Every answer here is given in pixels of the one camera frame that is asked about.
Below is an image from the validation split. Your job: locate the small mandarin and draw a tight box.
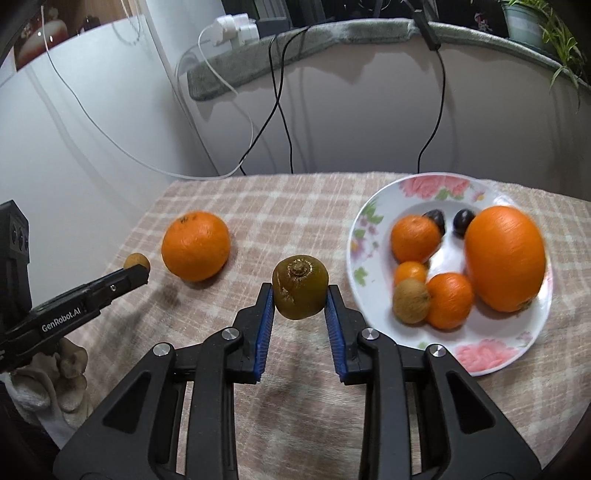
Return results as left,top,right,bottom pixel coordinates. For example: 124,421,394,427
425,272,475,330

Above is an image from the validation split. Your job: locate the small orange kumquat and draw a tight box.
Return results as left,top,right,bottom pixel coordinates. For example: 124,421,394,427
394,261,428,287

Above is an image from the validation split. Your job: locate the white power adapter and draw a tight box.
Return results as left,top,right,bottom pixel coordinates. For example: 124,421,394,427
213,15,259,48

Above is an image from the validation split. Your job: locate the large oval orange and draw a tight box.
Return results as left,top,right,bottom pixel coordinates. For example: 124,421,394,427
464,206,547,313

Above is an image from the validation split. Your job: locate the black cable with adapter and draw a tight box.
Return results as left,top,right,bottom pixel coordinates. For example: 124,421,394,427
412,8,448,175

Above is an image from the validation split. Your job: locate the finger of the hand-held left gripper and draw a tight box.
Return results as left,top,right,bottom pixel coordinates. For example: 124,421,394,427
76,265,150,310

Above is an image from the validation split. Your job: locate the grey plush mat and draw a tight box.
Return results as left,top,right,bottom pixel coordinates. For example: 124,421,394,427
187,18,591,101

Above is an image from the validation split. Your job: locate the large round orange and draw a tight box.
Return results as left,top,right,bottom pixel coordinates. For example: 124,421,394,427
161,211,231,282

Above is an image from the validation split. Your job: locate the person's left hand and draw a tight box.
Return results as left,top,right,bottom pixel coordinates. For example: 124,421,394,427
8,336,89,428

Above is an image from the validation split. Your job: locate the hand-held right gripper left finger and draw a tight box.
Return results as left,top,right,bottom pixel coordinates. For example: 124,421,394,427
53,282,277,480

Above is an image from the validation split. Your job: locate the mandarin with stem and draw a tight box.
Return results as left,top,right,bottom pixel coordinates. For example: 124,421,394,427
390,215,442,264

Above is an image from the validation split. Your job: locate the white floral plate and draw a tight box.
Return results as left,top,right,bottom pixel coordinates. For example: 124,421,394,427
346,173,553,378

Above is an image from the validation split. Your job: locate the smooth dark plum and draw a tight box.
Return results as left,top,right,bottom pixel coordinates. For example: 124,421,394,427
452,209,476,239

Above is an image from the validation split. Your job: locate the brown longan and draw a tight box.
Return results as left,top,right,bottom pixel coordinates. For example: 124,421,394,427
123,253,151,274
393,278,432,324

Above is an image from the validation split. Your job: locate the white cable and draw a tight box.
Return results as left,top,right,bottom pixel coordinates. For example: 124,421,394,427
44,21,254,180

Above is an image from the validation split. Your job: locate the small flowering plant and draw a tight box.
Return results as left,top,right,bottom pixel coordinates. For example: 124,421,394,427
470,11,496,34

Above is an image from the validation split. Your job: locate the reddish wall picture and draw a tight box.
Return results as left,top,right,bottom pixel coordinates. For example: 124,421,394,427
14,6,64,71

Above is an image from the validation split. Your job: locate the wrinkled dark plum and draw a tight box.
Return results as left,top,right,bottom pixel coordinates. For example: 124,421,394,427
422,209,447,236

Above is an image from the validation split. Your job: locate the beige checked cloth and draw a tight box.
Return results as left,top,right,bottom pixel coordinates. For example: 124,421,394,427
78,172,591,480

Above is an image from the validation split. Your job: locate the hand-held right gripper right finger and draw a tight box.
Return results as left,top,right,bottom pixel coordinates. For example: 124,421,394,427
323,284,541,480

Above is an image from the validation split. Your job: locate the potted green plant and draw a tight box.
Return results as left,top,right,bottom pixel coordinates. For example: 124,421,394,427
501,0,584,112

